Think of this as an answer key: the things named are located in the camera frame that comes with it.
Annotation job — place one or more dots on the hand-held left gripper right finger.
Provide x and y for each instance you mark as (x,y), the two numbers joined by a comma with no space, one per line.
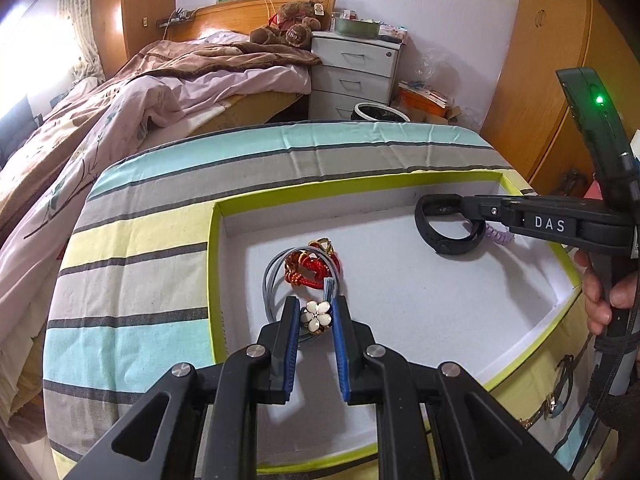
(341,355)

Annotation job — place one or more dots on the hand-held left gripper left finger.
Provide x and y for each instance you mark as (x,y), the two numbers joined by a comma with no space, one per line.
(290,345)

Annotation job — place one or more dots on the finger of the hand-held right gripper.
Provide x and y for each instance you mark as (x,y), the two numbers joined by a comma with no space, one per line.
(487,210)

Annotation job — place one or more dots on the white flower hair clip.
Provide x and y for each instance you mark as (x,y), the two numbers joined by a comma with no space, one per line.
(316,316)

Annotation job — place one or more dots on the black smart band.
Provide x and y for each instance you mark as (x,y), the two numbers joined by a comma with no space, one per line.
(435,240)

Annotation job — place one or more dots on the yellow-green cardboard tray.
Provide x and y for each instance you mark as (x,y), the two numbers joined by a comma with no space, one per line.
(425,310)

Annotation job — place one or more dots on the person's right hand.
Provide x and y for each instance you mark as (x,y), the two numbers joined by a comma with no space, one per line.
(595,300)

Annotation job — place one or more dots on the large wooden wardrobe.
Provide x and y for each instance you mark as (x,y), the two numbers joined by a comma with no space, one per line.
(540,60)

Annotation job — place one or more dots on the orange box of books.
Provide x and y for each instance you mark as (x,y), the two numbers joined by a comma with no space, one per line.
(425,102)

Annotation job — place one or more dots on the white trash bin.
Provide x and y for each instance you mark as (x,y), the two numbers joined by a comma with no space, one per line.
(380,112)

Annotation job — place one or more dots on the striped tablecloth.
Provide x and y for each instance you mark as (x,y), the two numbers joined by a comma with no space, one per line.
(150,270)

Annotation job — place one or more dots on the dark-framed eyeglasses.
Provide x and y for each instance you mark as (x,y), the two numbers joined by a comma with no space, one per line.
(562,385)

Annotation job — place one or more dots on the white nightstand with drawers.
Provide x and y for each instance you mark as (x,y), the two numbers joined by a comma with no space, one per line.
(350,70)

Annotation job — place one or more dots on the green storage box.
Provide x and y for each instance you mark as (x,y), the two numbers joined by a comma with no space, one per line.
(356,27)

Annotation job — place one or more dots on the brown teddy bear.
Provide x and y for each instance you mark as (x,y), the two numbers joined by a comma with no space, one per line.
(290,25)

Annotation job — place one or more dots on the bed with pink quilt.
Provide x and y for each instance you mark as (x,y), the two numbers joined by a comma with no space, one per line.
(100,125)

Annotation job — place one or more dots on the brown blanket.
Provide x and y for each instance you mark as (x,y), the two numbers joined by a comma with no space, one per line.
(210,57)

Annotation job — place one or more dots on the wooden headboard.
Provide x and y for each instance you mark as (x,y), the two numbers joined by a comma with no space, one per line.
(235,17)

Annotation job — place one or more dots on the black power strip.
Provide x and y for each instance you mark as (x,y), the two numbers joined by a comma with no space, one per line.
(175,19)

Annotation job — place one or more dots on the black chair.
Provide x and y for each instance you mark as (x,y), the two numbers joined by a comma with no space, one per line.
(20,120)

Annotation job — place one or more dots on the narrow wooden wardrobe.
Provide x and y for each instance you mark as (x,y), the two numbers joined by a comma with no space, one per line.
(130,10)

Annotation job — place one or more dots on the floral curtain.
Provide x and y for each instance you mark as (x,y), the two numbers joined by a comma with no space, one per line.
(80,25)

